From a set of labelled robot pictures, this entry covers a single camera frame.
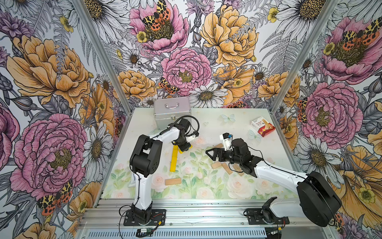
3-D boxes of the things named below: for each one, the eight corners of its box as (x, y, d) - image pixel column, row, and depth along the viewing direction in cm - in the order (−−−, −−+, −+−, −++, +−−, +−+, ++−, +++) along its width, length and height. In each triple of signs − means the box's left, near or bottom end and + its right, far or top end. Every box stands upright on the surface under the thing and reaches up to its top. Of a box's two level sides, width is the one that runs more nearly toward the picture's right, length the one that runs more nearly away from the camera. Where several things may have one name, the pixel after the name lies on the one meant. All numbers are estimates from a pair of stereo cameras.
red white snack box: (263, 138, 108) (265, 134, 104) (249, 125, 115) (251, 121, 112) (273, 131, 111) (276, 127, 108) (259, 119, 119) (261, 115, 115)
